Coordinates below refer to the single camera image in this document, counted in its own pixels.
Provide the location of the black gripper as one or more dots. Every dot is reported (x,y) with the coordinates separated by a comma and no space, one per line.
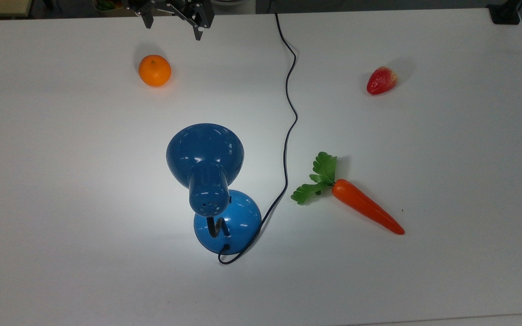
(175,5)

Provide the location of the blue gooseneck desk lamp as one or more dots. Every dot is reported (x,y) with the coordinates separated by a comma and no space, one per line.
(204,154)

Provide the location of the orange toy mandarin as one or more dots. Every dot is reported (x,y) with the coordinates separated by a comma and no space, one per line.
(154,70)

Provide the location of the red strawberry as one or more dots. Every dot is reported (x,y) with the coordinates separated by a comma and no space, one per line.
(380,81)

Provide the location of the orange toy carrot green leaves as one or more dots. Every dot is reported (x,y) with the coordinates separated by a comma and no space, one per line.
(360,203)

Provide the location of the black table clamp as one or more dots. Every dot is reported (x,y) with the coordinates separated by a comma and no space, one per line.
(505,12)

